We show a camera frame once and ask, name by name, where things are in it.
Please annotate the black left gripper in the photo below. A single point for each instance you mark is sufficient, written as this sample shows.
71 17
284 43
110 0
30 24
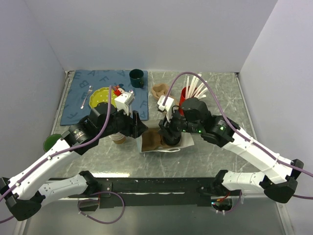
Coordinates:
135 127

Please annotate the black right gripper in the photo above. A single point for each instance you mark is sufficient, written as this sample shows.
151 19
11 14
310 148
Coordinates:
167 129

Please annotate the light blue paper bag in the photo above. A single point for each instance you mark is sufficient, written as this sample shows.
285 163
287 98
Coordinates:
186 141

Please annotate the black plastic cup lid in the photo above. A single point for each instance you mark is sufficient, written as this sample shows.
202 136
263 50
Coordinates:
172 140

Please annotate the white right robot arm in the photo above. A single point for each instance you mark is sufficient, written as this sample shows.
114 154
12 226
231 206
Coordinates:
276 176

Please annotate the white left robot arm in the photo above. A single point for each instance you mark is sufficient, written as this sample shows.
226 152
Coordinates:
27 192

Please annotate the red cup holder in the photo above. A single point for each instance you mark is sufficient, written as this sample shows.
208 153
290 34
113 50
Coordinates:
182 98

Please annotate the stack of brown paper cups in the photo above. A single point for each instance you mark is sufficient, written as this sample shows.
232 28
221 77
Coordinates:
118 138

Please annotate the brown pulp cup carrier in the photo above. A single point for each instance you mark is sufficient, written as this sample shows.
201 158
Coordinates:
158 90

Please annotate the yellow-green dotted plate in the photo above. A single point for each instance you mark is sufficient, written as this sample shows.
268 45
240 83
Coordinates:
99 96

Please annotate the dark green mug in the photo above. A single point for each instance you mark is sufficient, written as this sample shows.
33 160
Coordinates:
137 78

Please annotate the silver fork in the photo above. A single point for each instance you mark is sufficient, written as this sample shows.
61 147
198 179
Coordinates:
88 93

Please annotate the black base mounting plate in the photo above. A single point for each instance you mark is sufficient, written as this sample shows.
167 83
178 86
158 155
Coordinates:
164 191

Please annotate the blue alphabet cloth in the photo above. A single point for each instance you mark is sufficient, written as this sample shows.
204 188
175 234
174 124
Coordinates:
82 79

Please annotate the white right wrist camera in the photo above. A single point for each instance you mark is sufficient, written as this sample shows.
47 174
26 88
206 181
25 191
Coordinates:
167 107

